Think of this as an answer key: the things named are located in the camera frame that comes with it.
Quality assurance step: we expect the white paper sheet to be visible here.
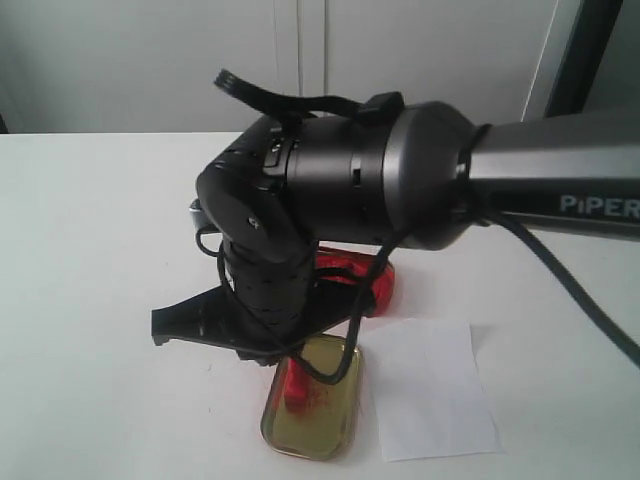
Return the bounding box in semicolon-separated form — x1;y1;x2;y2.
360;319;501;462

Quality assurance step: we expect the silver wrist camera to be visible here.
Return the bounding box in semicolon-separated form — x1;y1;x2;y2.
189;199;219;234

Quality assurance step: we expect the gold tin lid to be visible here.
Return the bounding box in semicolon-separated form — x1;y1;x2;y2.
260;349;362;461

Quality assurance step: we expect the red stamp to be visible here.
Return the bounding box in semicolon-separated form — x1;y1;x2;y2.
283;364;311;409

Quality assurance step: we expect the white cabinet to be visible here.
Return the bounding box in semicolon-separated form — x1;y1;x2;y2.
1;1;578;133

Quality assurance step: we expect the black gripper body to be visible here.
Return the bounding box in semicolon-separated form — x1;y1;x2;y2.
151;240;359;365

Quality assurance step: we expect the dark door frame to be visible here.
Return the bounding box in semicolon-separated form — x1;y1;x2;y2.
543;0;624;118

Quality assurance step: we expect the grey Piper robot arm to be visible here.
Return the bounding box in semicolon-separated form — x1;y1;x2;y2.
151;102;639;364

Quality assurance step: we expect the red ink tin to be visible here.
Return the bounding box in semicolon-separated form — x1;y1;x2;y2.
315;246;396;318

